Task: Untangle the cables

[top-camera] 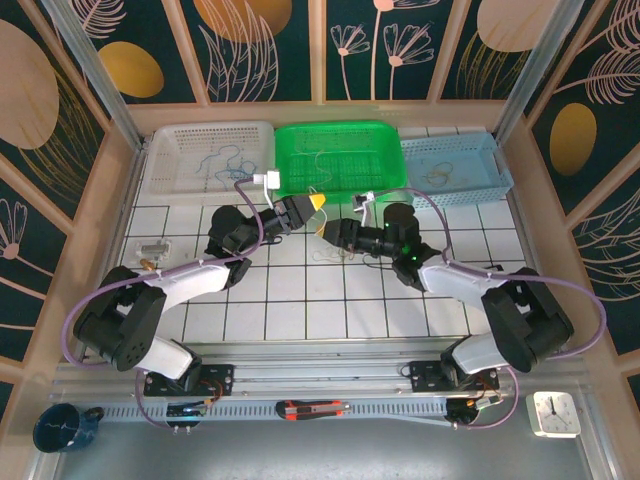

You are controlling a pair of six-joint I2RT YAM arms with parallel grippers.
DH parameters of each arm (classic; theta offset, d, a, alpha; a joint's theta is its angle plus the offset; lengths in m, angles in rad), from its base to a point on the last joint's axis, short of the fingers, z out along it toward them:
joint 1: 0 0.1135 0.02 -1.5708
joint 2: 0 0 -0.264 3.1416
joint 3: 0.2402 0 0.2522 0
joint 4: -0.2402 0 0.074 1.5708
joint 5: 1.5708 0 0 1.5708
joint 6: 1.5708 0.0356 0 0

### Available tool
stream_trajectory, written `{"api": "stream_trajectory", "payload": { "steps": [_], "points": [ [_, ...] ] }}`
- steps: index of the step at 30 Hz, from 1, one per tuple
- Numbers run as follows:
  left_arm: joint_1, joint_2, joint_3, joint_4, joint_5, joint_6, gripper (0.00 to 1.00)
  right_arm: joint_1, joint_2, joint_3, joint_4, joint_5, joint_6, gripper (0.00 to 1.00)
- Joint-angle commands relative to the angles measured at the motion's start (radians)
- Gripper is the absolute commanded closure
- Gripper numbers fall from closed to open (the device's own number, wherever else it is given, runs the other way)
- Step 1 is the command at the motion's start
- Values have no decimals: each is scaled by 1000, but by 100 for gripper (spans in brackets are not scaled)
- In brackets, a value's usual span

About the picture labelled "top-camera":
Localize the white perforated plastic basket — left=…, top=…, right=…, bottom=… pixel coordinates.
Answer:
left=148, top=121, right=276, bottom=202

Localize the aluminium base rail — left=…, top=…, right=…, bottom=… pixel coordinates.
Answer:
left=49, top=352, right=591, bottom=401

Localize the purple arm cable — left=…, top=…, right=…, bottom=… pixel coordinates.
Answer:
left=62, top=179, right=264, bottom=431
left=369, top=187, right=609, bottom=432

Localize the yellow cable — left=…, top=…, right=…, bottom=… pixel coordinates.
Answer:
left=429, top=161, right=456, bottom=186

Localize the small clear plastic bag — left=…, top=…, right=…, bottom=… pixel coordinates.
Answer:
left=135, top=238, right=172, bottom=262

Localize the dark blue mug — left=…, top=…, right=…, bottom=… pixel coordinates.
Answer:
left=32, top=403, right=106, bottom=455

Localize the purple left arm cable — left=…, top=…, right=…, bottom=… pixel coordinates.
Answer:
left=62, top=179, right=264, bottom=431

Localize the small electronics board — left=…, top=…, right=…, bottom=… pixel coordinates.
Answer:
left=167, top=399, right=209, bottom=419
left=446, top=394, right=501, bottom=426

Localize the red black utility knife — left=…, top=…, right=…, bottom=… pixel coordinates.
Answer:
left=275, top=399, right=352, bottom=421

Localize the aluminium frame post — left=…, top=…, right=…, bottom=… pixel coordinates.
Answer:
left=42, top=0, right=146, bottom=151
left=499, top=0, right=586, bottom=131

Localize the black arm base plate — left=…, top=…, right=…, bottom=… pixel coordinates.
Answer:
left=408, top=359, right=501, bottom=394
left=143, top=363, right=236, bottom=397

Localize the green perforated plastic basket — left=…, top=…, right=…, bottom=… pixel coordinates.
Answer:
left=273, top=119, right=407, bottom=205

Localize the white square clock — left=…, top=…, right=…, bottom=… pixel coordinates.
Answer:
left=525, top=390, right=582, bottom=440

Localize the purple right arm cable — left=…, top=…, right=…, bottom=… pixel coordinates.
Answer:
left=369, top=187, right=609, bottom=432

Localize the grey slotted cable duct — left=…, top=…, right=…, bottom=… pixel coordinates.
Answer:
left=97, top=398, right=454, bottom=422

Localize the light blue perforated basket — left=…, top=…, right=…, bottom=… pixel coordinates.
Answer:
left=399, top=132, right=515, bottom=205

